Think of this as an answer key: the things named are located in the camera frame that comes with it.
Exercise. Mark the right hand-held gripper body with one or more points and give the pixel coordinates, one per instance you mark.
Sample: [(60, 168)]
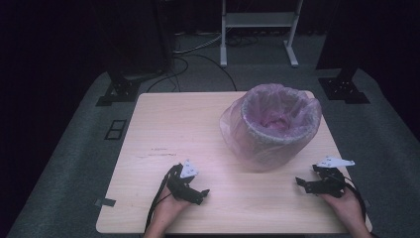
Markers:
[(330, 182)]

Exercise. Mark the person's right hand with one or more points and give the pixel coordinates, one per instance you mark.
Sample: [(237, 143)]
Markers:
[(344, 206)]

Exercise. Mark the white metal stand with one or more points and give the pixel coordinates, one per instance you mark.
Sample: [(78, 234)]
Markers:
[(257, 19)]

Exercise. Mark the person's left hand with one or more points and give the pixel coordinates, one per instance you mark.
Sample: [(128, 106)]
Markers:
[(169, 210)]

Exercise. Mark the bin with pink bag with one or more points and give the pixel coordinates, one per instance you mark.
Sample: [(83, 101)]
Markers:
[(244, 139)]

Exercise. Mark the white mesh waste bin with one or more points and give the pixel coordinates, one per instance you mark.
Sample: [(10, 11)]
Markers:
[(280, 138)]

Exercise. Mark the black floor socket frame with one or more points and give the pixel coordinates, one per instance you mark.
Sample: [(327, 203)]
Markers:
[(115, 129)]

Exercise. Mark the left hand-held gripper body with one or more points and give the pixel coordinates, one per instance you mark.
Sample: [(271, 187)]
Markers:
[(180, 185)]

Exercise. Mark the black stand with base plate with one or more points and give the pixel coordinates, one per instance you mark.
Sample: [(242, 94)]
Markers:
[(119, 90), (343, 89)]

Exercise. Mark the dark tape strip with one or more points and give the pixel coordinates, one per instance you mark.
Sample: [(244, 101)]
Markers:
[(105, 202)]

